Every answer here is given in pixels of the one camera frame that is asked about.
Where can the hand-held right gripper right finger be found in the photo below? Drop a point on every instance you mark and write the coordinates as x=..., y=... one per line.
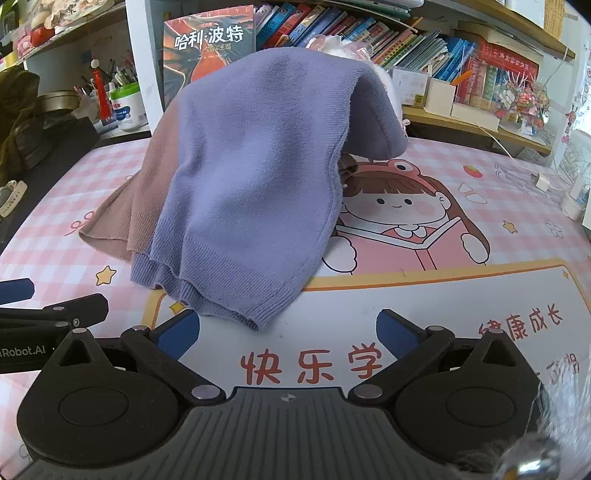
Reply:
x=397, y=334

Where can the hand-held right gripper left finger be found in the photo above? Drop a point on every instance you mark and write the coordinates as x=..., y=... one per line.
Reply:
x=178, y=334

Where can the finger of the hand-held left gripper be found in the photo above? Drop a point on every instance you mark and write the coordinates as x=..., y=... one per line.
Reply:
x=78, y=307
x=14, y=290

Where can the purple and pink knit sweater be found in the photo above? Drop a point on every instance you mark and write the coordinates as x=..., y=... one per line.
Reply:
x=240, y=161

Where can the pink checked printed desk mat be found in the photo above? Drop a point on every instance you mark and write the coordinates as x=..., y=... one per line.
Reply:
x=508, y=230

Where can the black case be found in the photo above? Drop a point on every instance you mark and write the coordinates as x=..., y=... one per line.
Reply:
x=60, y=138

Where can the dark brown bag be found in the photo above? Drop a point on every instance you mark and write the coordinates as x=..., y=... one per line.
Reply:
x=18, y=115

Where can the grey furry charm with bead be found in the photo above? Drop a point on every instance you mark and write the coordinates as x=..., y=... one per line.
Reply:
x=545, y=443

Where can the round metal tin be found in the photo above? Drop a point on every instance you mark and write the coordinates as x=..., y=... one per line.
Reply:
x=57, y=99

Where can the white canister with green lid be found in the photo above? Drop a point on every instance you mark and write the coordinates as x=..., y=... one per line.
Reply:
x=129, y=110

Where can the white charger plug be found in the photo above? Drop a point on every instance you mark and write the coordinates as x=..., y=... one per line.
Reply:
x=541, y=181

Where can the red tassel ornament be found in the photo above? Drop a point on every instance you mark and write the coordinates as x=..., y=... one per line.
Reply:
x=98, y=87

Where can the small white device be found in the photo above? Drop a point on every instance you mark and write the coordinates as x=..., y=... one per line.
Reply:
x=575, y=198

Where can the wooden bookshelf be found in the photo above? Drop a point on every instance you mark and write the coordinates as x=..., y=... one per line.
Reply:
x=508, y=138

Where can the flat cream box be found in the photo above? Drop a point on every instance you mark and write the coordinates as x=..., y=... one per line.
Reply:
x=475, y=115

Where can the pen holder with pens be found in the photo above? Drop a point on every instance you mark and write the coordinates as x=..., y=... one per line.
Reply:
x=117, y=74

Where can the white open box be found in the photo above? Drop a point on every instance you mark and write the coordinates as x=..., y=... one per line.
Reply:
x=438, y=97

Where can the colourful beaded flower bouquet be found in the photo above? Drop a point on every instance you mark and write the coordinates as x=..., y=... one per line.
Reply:
x=526, y=101

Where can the pink plush flower bouquet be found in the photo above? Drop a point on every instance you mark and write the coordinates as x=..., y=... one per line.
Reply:
x=46, y=18

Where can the white and pink plush bunny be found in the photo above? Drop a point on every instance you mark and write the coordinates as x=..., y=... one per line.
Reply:
x=344, y=48

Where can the row of colourful books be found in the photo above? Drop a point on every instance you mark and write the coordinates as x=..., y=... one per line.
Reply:
x=397, y=41

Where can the large dark illustrated book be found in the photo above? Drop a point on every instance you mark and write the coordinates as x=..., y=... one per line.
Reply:
x=207, y=37

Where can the white shelf frame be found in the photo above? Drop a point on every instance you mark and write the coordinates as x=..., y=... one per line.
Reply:
x=145, y=69

